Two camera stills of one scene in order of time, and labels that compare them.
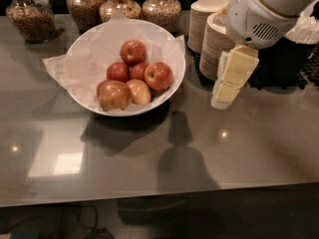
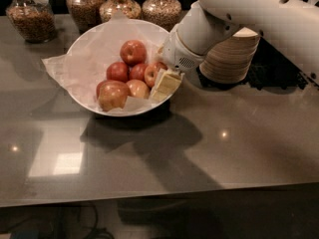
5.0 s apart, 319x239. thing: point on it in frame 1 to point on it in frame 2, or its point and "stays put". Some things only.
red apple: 159,76 stays put
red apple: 133,52 stays put
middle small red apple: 137,71 stays put
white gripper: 255,20 to 178,54
